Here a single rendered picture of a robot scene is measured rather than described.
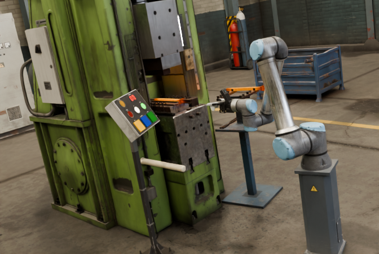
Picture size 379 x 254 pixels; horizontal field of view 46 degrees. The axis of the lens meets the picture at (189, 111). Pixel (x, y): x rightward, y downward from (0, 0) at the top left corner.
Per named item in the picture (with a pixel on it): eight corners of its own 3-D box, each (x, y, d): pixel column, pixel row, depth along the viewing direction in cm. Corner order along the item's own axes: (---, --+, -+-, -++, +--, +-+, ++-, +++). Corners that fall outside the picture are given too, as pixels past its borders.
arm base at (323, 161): (335, 160, 282) (334, 145, 279) (327, 171, 266) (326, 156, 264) (305, 158, 292) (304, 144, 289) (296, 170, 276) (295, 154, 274)
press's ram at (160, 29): (191, 48, 350) (183, -3, 340) (155, 58, 324) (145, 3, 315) (156, 51, 379) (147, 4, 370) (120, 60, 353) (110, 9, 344)
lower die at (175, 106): (189, 108, 351) (187, 97, 349) (171, 115, 337) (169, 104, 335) (154, 106, 380) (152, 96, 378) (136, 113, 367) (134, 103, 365)
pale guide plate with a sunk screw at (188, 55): (194, 68, 371) (191, 48, 367) (187, 70, 365) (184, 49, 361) (193, 68, 372) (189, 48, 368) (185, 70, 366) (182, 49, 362)
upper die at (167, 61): (181, 64, 343) (179, 52, 341) (162, 69, 329) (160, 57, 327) (146, 65, 372) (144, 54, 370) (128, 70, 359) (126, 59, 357)
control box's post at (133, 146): (159, 253, 322) (130, 111, 297) (155, 256, 320) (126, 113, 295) (156, 252, 325) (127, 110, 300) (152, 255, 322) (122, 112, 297)
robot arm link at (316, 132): (333, 149, 273) (330, 121, 269) (312, 157, 266) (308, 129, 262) (314, 144, 287) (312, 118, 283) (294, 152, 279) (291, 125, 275)
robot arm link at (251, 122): (263, 129, 302) (260, 112, 299) (249, 134, 297) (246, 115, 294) (254, 127, 310) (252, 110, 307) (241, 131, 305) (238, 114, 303)
